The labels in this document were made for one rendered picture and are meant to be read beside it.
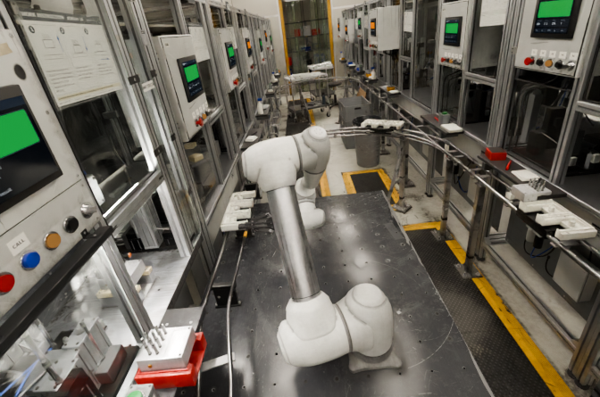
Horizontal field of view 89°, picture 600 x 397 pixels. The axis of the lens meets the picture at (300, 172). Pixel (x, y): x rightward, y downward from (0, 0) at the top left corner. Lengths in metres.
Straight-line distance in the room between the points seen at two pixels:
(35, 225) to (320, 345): 0.80
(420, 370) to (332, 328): 0.36
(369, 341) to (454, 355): 0.34
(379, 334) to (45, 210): 0.97
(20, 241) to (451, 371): 1.24
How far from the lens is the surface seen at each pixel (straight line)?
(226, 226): 1.66
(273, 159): 1.02
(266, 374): 1.30
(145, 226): 1.54
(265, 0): 9.21
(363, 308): 1.08
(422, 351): 1.33
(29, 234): 0.81
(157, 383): 1.09
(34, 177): 0.79
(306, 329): 1.06
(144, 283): 1.44
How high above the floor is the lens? 1.76
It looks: 25 degrees down
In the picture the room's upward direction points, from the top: 7 degrees counter-clockwise
